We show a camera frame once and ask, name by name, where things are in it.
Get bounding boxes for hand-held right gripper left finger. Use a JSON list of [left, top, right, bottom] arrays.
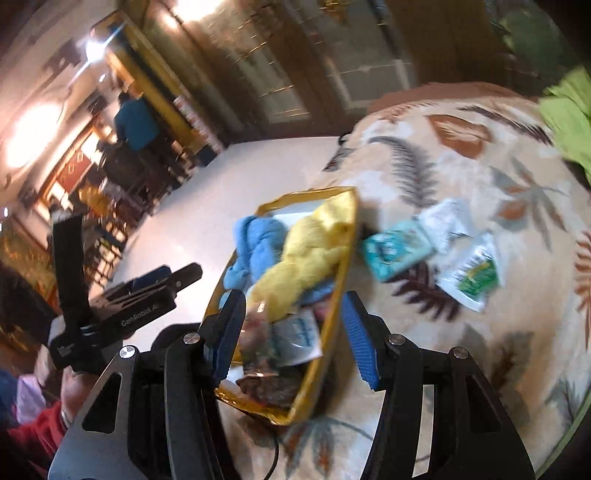
[[48, 288, 247, 480]]

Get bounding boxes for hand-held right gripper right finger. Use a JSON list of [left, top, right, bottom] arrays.
[[342, 291, 539, 480]]

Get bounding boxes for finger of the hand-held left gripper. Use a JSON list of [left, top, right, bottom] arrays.
[[105, 266, 172, 298], [111, 263, 204, 306]]

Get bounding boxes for white packet with blue print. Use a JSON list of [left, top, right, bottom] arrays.
[[252, 309, 324, 367]]

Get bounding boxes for blue fluffy cloth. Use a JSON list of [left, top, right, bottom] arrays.
[[219, 215, 335, 310]]

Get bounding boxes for yellow-edged cardboard box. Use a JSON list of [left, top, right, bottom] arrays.
[[203, 186, 361, 425]]

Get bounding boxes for yellow fluffy cloth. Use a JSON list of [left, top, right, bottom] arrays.
[[247, 198, 354, 321]]

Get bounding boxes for person's left forearm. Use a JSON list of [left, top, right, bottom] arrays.
[[7, 401, 70, 480]]

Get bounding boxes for person's left hand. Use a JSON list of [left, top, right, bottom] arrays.
[[59, 367, 100, 428]]

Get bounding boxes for teal tissue packet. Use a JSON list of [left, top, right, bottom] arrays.
[[361, 219, 435, 283]]

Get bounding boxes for dark wooden chair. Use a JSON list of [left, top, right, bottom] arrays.
[[99, 143, 185, 208]]

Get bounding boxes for green and white packet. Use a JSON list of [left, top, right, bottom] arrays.
[[436, 232, 504, 313]]

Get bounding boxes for plain white packet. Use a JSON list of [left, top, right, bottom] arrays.
[[418, 198, 476, 256]]

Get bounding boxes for leaf print blanket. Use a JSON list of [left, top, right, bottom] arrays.
[[217, 82, 591, 480]]

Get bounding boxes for wooden glass door cabinet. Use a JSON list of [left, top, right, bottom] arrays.
[[388, 0, 568, 100], [139, 0, 416, 139]]

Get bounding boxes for green jacket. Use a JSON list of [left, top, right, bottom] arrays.
[[538, 65, 591, 178]]

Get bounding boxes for black cable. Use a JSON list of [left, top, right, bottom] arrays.
[[263, 438, 280, 480]]

